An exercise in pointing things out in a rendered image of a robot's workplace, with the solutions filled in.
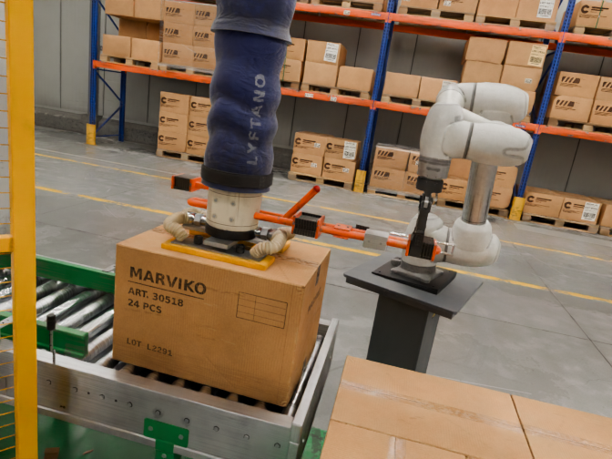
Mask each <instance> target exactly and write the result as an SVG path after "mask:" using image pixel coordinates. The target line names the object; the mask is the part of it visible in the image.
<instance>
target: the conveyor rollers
mask: <svg viewBox="0 0 612 459"><path fill-rule="evenodd" d="M6 281H12V275H11V270H9V269H1V270H0V282H6ZM67 285H68V286H67ZM64 287H65V288H64ZM62 288H63V289H62ZM60 289H61V290H60ZM84 290H86V291H84ZM81 291H84V292H82V293H80V292H81ZM51 293H52V294H51ZM78 293H80V294H78ZM104 293H105V292H104V291H97V290H93V289H88V290H87V288H85V287H81V286H77V285H74V284H70V285H69V283H65V282H62V281H58V280H50V279H47V278H43V277H39V276H36V300H37V302H36V316H37V315H39V314H41V313H43V312H44V311H47V310H49V309H51V308H53V307H55V306H56V305H57V304H59V303H61V302H63V301H65V302H64V303H62V304H60V305H58V306H56V307H55V308H53V309H52V310H50V311H47V312H45V313H43V314H41V315H40V316H38V317H36V319H37V320H40V321H46V316H47V314H49V313H54V314H55V315H56V321H59V320H60V319H62V318H64V317H65V316H67V315H68V314H70V313H71V312H73V311H76V310H77V309H79V308H81V307H82V306H84V305H86V304H88V303H89V302H91V301H92V300H94V299H96V298H98V297H99V296H101V295H103V294H104ZM49 294H50V295H49ZM77 294H78V295H77ZM7 295H12V282H8V283H0V297H1V296H7ZM47 295H48V296H47ZM75 295H76V297H74V298H72V299H70V300H68V299H69V298H71V297H73V296H75ZM44 297H45V298H44ZM42 298H43V299H42ZM114 298H115V294H112V293H108V294H106V295H105V296H103V297H101V298H99V299H98V300H96V301H94V302H92V303H90V304H89V305H87V306H86V307H84V308H83V309H81V310H79V311H77V312H75V313H74V314H72V315H70V316H68V317H67V318H65V319H63V320H62V321H60V322H59V323H57V324H58V325H62V326H66V327H69V328H73V329H75V328H76V327H77V326H79V325H81V324H82V323H84V322H85V321H87V320H89V319H91V318H92V317H94V316H95V315H97V314H99V313H100V312H102V311H103V310H104V309H106V308H108V307H109V306H111V305H112V304H114ZM40 299H41V300H40ZM66 300H68V301H66ZM9 309H12V296H9V297H2V298H0V310H1V311H2V310H9ZM113 321H114V307H112V308H111V309H109V310H108V311H106V312H104V313H103V314H101V315H100V316H98V317H96V318H95V319H94V320H93V321H91V322H89V323H88V324H86V325H84V326H83V327H81V328H80V329H79V330H80V331H83V332H88V339H90V338H91V337H92V336H94V335H95V334H97V333H98V332H100V331H102V330H103V329H104V328H106V327H107V326H108V325H109V324H111V323H112V322H113ZM323 340H324V337H323V336H322V335H317V338H316V343H315V348H314V350H313V352H312V354H311V357H310V359H309V361H308V363H307V365H306V367H305V369H304V371H303V374H302V376H301V378H300V380H299V382H298V384H297V387H296V389H295V391H294V393H293V395H292V397H291V399H290V402H289V404H288V406H287V407H284V408H283V410H282V413H281V414H285V415H288V416H292V417H294V416H295V413H296V412H297V409H298V406H299V404H300V401H301V397H302V395H303V393H304V390H305V388H306V385H307V382H308V380H309V378H310V376H311V371H312V369H313V366H314V363H315V362H316V359H317V357H318V354H319V351H320V349H321V346H322V343H323ZM112 343H113V327H111V328H110V329H109V330H107V331H105V332H104V333H103V334H101V335H100V336H98V337H97V338H96V339H94V340H93V341H92V342H90V343H89V344H88V355H87V356H86V357H85V358H83V359H79V358H76V357H73V356H70V358H73V359H77V360H80V361H84V362H90V361H91V360H92V359H93V358H95V357H96V356H97V355H99V354H100V353H101V352H102V351H104V350H105V349H106V348H107V347H108V346H110V345H111V344H112ZM119 363H120V361H117V360H114V359H112V351H110V352H109V353H107V354H106V355H105V356H104V357H102V358H101V359H100V360H99V361H97V362H96V363H94V364H97V365H100V366H104V367H107V368H111V369H113V368H114V367H115V366H116V365H118V364H119ZM144 369H145V368H143V367H139V366H136V365H133V364H130V363H128V364H126V365H125V366H124V367H123V368H122V369H121V370H120V371H121V372H127V373H131V374H135V375H138V374H139V373H140V372H141V371H143V370H144ZM167 377H168V374H165V373H162V372H157V371H153V370H152V371H151V372H150V373H149V374H148V375H147V376H146V377H145V378H149V379H152V380H155V381H159V382H163V381H164V380H165V379H166V378H167ZM193 383H194V382H192V381H189V380H185V379H182V378H179V377H178V378H177V379H176V380H175V381H174V382H173V383H172V385H176V386H179V387H182V388H186V389H188V388H189V387H190V386H191V384H193ZM218 390H219V389H218V388H214V387H211V386H208V385H205V384H203V385H202V387H201V388H200V389H199V392H200V393H206V394H210V395H213V396H215V395H216V393H217V392H218ZM244 398H245V396H243V395H240V394H236V393H231V392H229V394H228V396H227V397H226V399H227V400H231V401H234V402H238V403H242V401H243V400H244ZM271 405H272V403H266V402H263V401H260V400H256V402H255V403H254V405H253V406H254V407H258V408H261V409H265V410H268V411H269V410H270V408H271Z"/></svg>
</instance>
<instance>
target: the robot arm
mask: <svg viewBox="0 0 612 459"><path fill-rule="evenodd" d="M528 101H529V95H528V94H527V93H526V92H525V91H523V90H522V89H520V88H518V87H514V86H511V85H507V84H500V83H489V82H484V83H460V84H456V83H452V84H449V85H446V86H445V87H443V88H442V89H441V90H440V91H439V93H438V95H437V97H436V100H435V104H434V105H433V106H432V107H431V109H430V110H429V112H428V115H427V117H426V120H425V121H424V124H423V129H422V134H421V138H420V157H419V160H418V170H417V172H416V173H417V174H418V175H420V176H418V177H417V181H416V186H415V187H416V188H417V189H419V190H421V191H423V194H422V196H421V195H420V198H419V207H418V211H419V213H418V214H416V215H415V216H414V217H413V218H412V220H411V221H410V223H409V225H408V227H407V230H406V232H405V234H404V235H409V234H411V235H412V234H413V242H412V246H411V250H410V255H409V256H405V249H403V252H402V259H401V260H397V259H392V260H391V264H392V265H394V266H396V268H392V269H391V273H395V274H400V275H403V276H405V277H408V278H411V279H415V280H418V281H421V282H423V283H429V282H430V281H431V280H433V279H434V278H436V277H438V276H440V275H443V274H444V272H443V271H442V270H438V269H436V262H447V263H451V264H454V265H459V266H465V267H484V266H489V265H492V264H493V263H495V262H496V261H497V259H498V256H499V253H500V249H501V243H500V240H499V239H498V237H497V236H496V235H495V234H493V233H492V226H491V224H490V223H489V221H488V220H487V215H488V210H489V206H490V201H491V197H492V193H493V188H494V183H495V175H496V172H497V168H498V166H499V167H513V166H518V165H522V164H523V163H524V162H526V161H527V160H528V156H529V153H530V150H531V147H532V144H533V139H531V136H530V135H529V134H528V133H526V132H525V131H524V130H522V129H520V128H516V127H513V126H512V125H513V123H518V122H520V121H521V120H523V119H524V117H525V116H526V114H527V110H528ZM452 158H463V159H468V160H472V162H471V167H470V172H469V178H468V182H467V188H466V192H465V198H464V207H463V213H462V216H461V217H460V218H458V219H457V220H456V221H455V222H454V225H453V227H452V228H448V227H446V226H444V225H443V224H444V223H443V221H442V220H441V219H440V218H439V217H438V216H436V215H435V214H432V213H430V211H431V206H432V205H433V202H434V198H431V196H432V193H441V192H442V189H443V184H444V181H443V179H447V176H448V172H449V168H450V165H451V160H452ZM447 232H448V233H447ZM424 236H427V237H432V238H433V239H436V240H437V241H441V242H446V243H451V244H455V248H454V255H453V257H451V256H448V255H443V254H438V255H435V257H434V261H431V260H425V259H420V254H421V250H422V246H423V238H424ZM411 256H412V257H411Z"/></svg>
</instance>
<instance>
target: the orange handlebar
mask: <svg viewBox="0 0 612 459"><path fill-rule="evenodd" d="M195 188H198V189H207V190H209V187H207V186H205V185H203V184H202V183H201V182H196V183H195ZM187 203H188V204H189V205H190V206H192V207H196V208H201V209H207V205H208V200H207V199H201V198H190V199H188V201H187ZM260 212H262V213H259V212H255V214H254V216H253V218H254V219H259V220H264V221H268V222H273V223H278V224H282V225H287V226H292V221H293V216H292V217H291V218H290V219H286V218H282V216H283V215H284V214H280V213H275V212H270V211H266V210H260ZM263 213H266V214H263ZM267 213H268V214H270V215H268V214H267ZM272 215H275V216H272ZM277 216H280V217H277ZM365 231H366V230H362V229H354V228H353V227H352V226H349V225H344V224H340V223H337V224H336V225H335V224H331V223H326V222H323V223H322V225H320V229H319V232H323V233H328V234H331V235H332V236H333V237H335V238H340V239H345V240H348V239H349V238H350V239H355V240H364V233H365ZM407 240H408V239H405V238H400V237H395V236H391V235H389V237H388V240H387V242H386V246H391V247H395V248H400V249H405V250H406V247H407ZM441 251H442V250H441V248H440V247H439V246H437V249H436V253H435V255H438V254H440V253H441Z"/></svg>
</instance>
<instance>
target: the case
mask: <svg viewBox="0 0 612 459"><path fill-rule="evenodd" d="M173 237H174V236H173V235H171V234H169V233H168V232H166V230H165V229H164V228H163V225H160V226H158V227H156V228H154V229H150V230H148V231H145V232H143V233H141V234H138V235H137V236H134V237H132V238H130V239H127V240H123V241H121V242H119V243H117V249H116V273H115V298H114V322H113V347H112V359H114V360H117V361H121V362H126V363H130V364H133V365H136V366H139V367H143V368H146V369H150V370H153V371H157V372H162V373H165V374H168V375H172V376H175V377H179V378H182V379H185V380H189V381H192V382H195V383H201V384H205V385H208V386H211V387H214V388H218V389H221V390H224V391H227V392H231V393H236V394H240V395H243V396H247V397H250V398H253V399H257V400H260V401H263V402H266V403H272V404H276V405H278V406H282V407H287V406H288V404H289V402H290V399H291V397H292V395H293V393H294V391H295V389H296V387H297V384H298V382H299V380H300V378H301V376H302V374H303V371H304V369H305V367H306V365H307V363H308V361H309V359H310V357H311V354H312V352H313V350H314V348H315V343H316V338H317V332H318V327H319V321H320V316H321V306H322V300H323V294H324V289H325V283H326V278H327V271H328V266H329V260H330V255H331V249H328V248H324V247H319V246H314V245H310V244H306V243H301V242H297V241H292V240H288V241H290V242H291V245H290V246H289V247H288V248H287V249H286V250H285V251H284V252H283V253H279V252H277V253H276V254H274V253H272V254H271V255H270V254H268V255H270V256H273V257H275V260H274V262H273V263H272V264H271V265H270V266H269V267H268V268H267V269H266V270H256V269H252V268H248V267H243V266H240V265H235V264H231V263H227V262H223V261H218V260H211V259H206V258H202V257H198V256H194V255H189V254H186V253H181V252H177V251H173V250H165V249H161V243H162V242H164V241H166V240H169V239H171V238H173Z"/></svg>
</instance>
